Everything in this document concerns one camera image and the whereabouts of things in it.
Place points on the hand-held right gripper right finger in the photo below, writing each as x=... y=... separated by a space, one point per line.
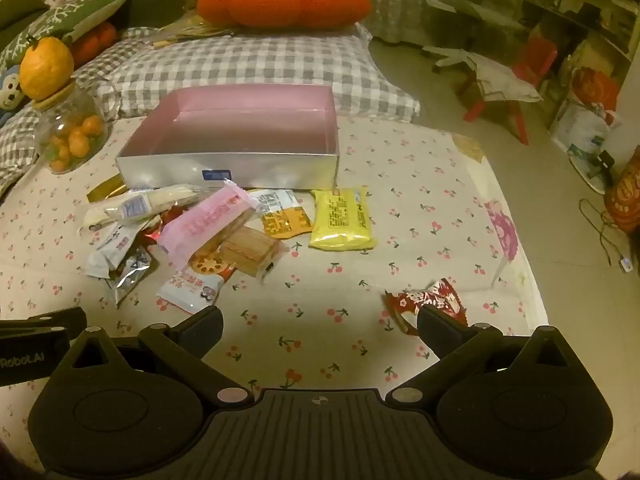
x=435 y=325

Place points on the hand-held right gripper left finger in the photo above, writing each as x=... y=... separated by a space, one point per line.
x=207 y=327

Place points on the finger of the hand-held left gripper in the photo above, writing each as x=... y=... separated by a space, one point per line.
x=55 y=319

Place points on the white snack packet red print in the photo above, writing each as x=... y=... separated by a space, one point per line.
x=190 y=290

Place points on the plain white snack packet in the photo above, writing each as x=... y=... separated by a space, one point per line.
x=107 y=255

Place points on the silver blue snack packet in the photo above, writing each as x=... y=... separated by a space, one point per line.
x=130 y=272

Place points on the clear brown wafer packet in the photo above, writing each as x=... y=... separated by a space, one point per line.
x=250 y=250

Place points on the pink snack packet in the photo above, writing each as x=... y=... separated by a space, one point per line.
x=200 y=230

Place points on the orange snack packet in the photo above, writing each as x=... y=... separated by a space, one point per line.
x=285 y=222

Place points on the clear white bread packet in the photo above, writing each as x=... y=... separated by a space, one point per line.
x=150 y=200

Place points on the yellow snack packet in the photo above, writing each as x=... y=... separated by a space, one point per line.
x=342 y=220

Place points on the silver box with pink inside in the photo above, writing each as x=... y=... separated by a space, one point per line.
x=225 y=170

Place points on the long gold packet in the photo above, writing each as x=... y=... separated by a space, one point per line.
x=102 y=191

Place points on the grey checked pillow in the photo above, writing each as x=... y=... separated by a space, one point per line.
x=17 y=150
x=250 y=65

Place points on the glass jar of small oranges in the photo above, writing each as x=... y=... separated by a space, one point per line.
x=70 y=135

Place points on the monkey plush toy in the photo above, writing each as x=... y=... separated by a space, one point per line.
x=10 y=95

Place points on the red patterned bag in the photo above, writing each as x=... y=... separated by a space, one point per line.
x=627 y=195

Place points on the small black device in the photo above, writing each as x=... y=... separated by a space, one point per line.
x=604 y=159

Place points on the white printed sack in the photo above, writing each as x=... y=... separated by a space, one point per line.
x=580 y=130

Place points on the large orange fruit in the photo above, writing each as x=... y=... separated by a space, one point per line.
x=45 y=67

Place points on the crumpled paper sheet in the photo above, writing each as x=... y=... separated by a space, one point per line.
x=505 y=82

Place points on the small orange cushion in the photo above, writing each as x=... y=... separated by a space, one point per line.
x=95 y=42

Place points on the red plastic chair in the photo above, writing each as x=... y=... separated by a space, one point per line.
x=537 y=60

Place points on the red shopping bag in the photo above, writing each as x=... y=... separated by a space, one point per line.
x=595 y=87

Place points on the yellow plastic wrapper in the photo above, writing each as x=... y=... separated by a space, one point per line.
x=195 y=32

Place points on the green snowflake cushion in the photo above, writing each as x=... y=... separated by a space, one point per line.
x=65 y=15

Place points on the orange pumpkin cushion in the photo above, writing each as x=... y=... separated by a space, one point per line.
x=280 y=2

